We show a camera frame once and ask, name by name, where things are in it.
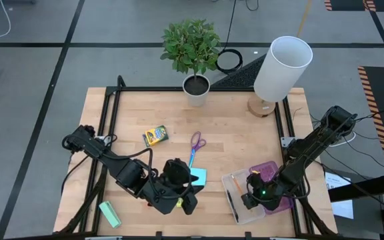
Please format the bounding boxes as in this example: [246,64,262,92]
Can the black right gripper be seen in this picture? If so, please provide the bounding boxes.
[241,171,291,213]

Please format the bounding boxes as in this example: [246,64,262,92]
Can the green plant in white pot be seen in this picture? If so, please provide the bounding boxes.
[160,18,222,107]

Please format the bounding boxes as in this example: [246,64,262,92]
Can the silver mounting plate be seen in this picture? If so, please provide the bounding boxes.
[280,136,296,148]

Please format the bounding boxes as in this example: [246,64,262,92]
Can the black pen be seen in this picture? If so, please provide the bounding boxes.
[226,189,239,223]

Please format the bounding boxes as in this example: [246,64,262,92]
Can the white paper sheet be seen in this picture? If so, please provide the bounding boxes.
[325,171,355,220]

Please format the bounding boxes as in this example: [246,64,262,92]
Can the narrow black hazard-striped mat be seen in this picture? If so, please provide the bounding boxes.
[324,0,384,13]

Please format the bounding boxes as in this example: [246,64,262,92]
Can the purple handled scissors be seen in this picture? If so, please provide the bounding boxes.
[187,131,207,169]

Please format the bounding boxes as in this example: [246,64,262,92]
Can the black metal table frame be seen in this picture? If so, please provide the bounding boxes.
[53,75,339,240]

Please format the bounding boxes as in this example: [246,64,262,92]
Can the white lamp with wooden base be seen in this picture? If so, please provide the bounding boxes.
[247,35,314,118]

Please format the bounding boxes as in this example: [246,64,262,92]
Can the yellow pencil with red eraser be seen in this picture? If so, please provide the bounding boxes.
[230,173,244,196]

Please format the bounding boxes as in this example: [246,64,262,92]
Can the black textured floor mat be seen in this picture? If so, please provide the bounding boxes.
[211,54,268,89]

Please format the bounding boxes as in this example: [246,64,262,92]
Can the purple plastic box lid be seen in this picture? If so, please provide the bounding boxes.
[249,160,295,215]

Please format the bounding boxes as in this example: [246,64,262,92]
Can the blue sticky note pad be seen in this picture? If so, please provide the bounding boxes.
[189,167,208,187]

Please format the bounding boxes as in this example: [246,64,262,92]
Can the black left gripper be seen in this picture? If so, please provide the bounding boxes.
[145,158,205,216]

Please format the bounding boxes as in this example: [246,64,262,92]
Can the clear plastic pencil box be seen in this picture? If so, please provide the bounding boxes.
[221,168,267,226]

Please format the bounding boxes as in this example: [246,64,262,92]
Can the black metal beam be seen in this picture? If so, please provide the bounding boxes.
[328,172,384,203]

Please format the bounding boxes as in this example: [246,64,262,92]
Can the yellow green crayon box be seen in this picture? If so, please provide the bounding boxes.
[142,125,169,148]

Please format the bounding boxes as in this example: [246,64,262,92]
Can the black coiled cable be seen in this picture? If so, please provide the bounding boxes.
[215,0,243,75]

